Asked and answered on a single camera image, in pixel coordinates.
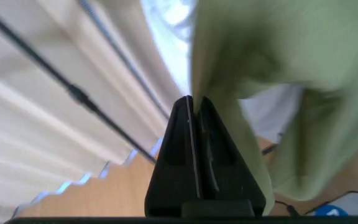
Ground beige curtain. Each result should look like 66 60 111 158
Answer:
0 0 186 220

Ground black clothes rack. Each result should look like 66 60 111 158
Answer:
0 1 278 165

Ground pale grey shorts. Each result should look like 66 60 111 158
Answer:
139 0 305 144

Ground green garment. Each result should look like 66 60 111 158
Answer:
190 0 358 216

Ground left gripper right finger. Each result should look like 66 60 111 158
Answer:
199 96 267 217

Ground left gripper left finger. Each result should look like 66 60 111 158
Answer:
144 95 201 218

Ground black cable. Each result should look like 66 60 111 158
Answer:
273 190 358 218

